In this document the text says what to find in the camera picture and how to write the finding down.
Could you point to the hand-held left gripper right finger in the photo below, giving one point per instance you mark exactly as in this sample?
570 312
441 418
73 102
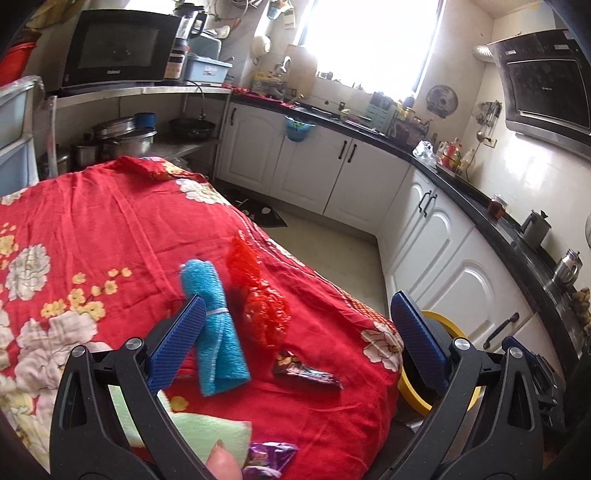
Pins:
415 332

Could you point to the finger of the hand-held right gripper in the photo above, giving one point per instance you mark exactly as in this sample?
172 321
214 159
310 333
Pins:
510 342

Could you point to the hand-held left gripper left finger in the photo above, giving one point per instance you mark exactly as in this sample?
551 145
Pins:
182 337

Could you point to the blue towel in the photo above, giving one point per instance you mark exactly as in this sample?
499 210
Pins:
217 332

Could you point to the yellow rimmed bin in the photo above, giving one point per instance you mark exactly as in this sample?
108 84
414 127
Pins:
413 392

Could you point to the red plastic bag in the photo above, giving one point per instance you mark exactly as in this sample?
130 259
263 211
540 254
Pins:
263 309

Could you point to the light green cloth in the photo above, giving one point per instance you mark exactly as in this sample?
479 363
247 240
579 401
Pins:
207 429

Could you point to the dark narrow wrapper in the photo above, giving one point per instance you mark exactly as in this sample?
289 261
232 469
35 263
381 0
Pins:
300 369

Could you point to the purple wrapper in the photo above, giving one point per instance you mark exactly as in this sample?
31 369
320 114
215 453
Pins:
268 457

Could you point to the person's left hand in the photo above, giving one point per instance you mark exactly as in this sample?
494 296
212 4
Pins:
224 461

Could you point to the bundle of leaf-wrapped dumplings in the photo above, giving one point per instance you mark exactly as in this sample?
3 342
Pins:
582 307

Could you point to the steel teapot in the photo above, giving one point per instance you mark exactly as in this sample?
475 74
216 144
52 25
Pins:
567 270

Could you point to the grey kettle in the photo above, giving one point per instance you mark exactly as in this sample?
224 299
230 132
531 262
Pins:
536 230

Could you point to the red floral blanket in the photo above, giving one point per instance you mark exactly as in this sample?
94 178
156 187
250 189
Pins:
115 221

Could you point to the small brown jar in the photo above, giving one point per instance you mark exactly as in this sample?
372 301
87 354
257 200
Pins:
498 206

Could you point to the black kitchen countertop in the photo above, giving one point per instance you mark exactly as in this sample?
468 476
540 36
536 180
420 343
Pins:
485 198

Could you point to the white kitchen cabinets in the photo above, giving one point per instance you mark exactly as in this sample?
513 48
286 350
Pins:
360 180

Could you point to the clear plastic bag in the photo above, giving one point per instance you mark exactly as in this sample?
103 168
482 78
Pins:
425 151

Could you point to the group of condiment bottles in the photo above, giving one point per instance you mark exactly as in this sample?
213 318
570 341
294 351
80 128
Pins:
455 154

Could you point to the black wok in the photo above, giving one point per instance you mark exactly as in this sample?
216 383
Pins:
193 128

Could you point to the small steel pot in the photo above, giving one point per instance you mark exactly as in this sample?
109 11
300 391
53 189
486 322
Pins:
84 150

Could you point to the blue enamel pot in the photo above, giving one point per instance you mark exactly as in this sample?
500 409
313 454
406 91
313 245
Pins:
145 120

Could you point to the teal knife holder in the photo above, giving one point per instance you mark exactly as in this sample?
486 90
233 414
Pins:
382 111

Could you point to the hanging steel utensils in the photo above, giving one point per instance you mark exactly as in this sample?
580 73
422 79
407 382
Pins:
488 117

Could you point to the blue hanging door bin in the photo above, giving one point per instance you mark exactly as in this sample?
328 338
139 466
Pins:
299 130

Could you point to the steel shelf table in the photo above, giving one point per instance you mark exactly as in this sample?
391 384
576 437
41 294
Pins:
138 92

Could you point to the black range hood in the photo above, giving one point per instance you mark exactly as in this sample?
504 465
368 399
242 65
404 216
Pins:
545 87

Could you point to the plastic drawer cabinet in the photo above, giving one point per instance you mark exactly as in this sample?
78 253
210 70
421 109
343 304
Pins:
14 138

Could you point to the blue plastic storage box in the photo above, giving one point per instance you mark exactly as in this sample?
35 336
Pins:
205 69

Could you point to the wooden cutting board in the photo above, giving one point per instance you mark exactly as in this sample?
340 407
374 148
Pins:
301 74

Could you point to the steel sink faucet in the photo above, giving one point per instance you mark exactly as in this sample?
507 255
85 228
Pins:
285 67

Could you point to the grey storage box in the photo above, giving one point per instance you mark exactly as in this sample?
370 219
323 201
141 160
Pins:
205 46

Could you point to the kitchen window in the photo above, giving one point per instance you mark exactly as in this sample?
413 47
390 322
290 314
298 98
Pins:
369 41

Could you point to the black blender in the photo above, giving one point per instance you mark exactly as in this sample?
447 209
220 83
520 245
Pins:
184 41

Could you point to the black microwave oven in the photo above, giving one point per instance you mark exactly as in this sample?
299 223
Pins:
117 48

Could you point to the white hanging colander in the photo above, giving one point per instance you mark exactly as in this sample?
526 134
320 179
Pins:
261 46

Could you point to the red plastic basin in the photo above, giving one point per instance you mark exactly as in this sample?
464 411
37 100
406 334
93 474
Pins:
16 62

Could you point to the hanging utensil holder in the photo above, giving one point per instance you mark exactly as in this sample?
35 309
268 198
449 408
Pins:
280 11

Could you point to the wall power outlet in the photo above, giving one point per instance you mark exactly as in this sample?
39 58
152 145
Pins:
489 142

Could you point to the silver hood duct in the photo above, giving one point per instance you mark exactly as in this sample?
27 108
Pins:
484 53

